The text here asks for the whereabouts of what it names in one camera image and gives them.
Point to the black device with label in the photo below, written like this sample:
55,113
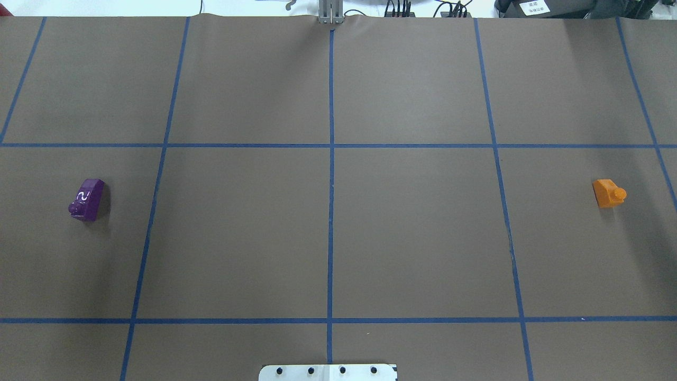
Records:
543,9

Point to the orange trapezoid block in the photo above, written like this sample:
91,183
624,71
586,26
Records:
608,194

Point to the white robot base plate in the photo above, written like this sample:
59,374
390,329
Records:
329,372

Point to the purple trapezoid block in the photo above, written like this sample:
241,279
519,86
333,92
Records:
85,205

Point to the grey aluminium frame post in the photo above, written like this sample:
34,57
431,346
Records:
330,12

